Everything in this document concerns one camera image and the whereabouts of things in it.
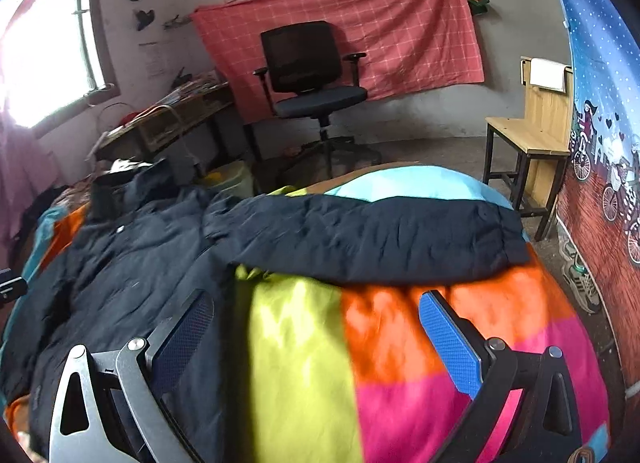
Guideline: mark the black office chair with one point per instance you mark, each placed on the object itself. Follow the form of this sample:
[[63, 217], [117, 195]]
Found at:
[[305, 76]]

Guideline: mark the sneaker on floor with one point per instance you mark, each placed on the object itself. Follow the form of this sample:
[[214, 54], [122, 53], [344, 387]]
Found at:
[[578, 278]]

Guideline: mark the colourful striped bed blanket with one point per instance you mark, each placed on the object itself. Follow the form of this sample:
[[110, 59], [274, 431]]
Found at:
[[323, 373]]

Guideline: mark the wooden desk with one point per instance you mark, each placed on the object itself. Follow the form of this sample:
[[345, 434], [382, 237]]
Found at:
[[199, 103]]

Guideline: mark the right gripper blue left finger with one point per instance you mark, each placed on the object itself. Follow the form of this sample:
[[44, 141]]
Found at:
[[109, 405]]

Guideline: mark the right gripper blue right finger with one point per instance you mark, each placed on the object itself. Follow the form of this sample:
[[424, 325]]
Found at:
[[545, 424]]

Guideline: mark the red checked wall cloth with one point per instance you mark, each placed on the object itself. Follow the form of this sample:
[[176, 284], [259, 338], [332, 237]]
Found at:
[[410, 45]]

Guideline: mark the wooden chair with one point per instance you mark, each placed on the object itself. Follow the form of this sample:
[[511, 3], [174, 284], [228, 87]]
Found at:
[[541, 141]]

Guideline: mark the window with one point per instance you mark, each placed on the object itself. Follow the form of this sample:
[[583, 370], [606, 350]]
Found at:
[[55, 61]]

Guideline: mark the dark navy padded jacket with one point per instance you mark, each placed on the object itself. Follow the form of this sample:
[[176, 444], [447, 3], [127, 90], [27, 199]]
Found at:
[[148, 243]]

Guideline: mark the white cloth on chair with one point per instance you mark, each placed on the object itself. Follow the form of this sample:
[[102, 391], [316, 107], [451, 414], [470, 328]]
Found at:
[[548, 75]]

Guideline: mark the blue patterned door curtain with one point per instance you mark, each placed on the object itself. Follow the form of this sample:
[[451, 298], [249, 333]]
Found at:
[[599, 204]]

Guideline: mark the pink curtain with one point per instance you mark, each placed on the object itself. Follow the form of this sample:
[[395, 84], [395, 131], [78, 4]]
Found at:
[[26, 172]]

